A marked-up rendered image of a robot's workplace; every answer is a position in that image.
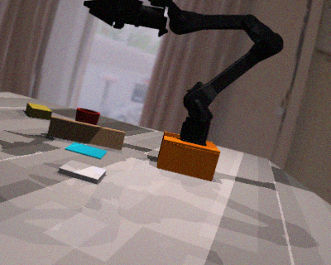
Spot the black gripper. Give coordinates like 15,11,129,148
84,0,146,30

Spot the white flat block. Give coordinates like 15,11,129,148
59,160,106,184

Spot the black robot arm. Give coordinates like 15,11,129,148
142,0,284,146

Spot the yellow block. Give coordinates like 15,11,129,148
26,103,52,120

